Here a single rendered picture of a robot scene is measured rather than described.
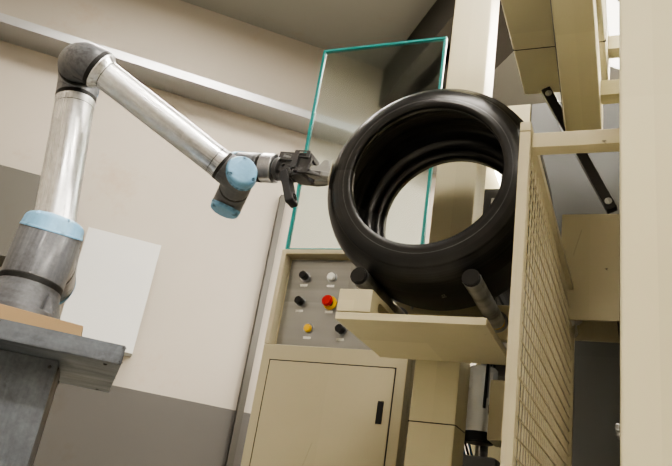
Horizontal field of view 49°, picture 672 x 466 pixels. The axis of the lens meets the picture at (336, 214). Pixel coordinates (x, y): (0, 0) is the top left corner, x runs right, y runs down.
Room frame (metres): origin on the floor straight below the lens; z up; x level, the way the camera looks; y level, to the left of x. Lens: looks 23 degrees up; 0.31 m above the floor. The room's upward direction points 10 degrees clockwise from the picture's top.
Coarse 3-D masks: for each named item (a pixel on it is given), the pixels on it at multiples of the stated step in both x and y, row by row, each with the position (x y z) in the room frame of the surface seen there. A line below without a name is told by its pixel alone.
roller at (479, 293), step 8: (464, 272) 1.60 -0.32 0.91; (472, 272) 1.59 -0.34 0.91; (464, 280) 1.60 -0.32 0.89; (472, 280) 1.59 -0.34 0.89; (480, 280) 1.59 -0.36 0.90; (472, 288) 1.61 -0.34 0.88; (480, 288) 1.62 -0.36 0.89; (472, 296) 1.67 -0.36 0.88; (480, 296) 1.66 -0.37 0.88; (488, 296) 1.69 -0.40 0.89; (480, 304) 1.71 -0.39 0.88; (488, 304) 1.72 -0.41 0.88; (496, 304) 1.78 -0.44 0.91; (488, 312) 1.77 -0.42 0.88; (496, 312) 1.79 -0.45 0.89; (488, 320) 1.84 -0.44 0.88; (496, 320) 1.84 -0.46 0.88; (504, 320) 1.89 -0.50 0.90; (496, 328) 1.89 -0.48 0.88
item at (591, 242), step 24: (576, 216) 1.78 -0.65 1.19; (600, 216) 1.75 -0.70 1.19; (576, 240) 1.78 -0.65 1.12; (600, 240) 1.75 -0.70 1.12; (576, 264) 1.78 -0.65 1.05; (600, 264) 1.75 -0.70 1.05; (576, 288) 1.78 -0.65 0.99; (600, 288) 1.75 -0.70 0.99; (576, 312) 1.78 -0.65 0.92; (600, 312) 1.75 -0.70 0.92; (576, 336) 1.95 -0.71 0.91; (600, 336) 1.93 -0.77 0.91
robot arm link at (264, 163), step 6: (264, 156) 1.94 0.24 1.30; (270, 156) 1.94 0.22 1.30; (276, 156) 1.95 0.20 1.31; (258, 162) 1.95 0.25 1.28; (264, 162) 1.94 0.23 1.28; (270, 162) 1.94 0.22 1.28; (258, 168) 1.95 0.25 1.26; (264, 168) 1.94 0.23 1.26; (270, 168) 1.95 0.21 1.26; (258, 174) 1.97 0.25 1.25; (264, 174) 1.96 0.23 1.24; (270, 174) 1.96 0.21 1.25; (264, 180) 1.98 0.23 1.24; (270, 180) 1.97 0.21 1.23
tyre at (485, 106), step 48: (432, 96) 1.65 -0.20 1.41; (480, 96) 1.61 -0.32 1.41; (384, 144) 1.89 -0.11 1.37; (432, 144) 1.92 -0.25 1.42; (480, 144) 1.86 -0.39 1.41; (336, 192) 1.75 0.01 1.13; (384, 192) 1.99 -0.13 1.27; (384, 240) 1.68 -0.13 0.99; (480, 240) 1.59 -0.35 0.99; (384, 288) 1.82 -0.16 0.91; (432, 288) 1.70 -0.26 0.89
